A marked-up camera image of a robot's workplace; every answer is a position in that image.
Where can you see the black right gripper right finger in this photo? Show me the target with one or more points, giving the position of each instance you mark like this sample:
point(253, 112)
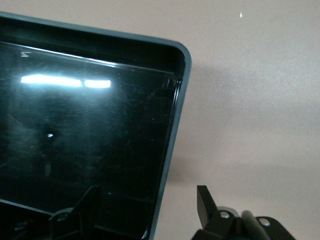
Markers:
point(207, 210)

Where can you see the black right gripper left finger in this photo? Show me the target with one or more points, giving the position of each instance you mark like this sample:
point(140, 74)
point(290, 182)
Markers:
point(80, 217)

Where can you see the black plastic box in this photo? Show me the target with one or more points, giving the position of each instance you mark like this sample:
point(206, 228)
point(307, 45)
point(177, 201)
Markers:
point(87, 137)

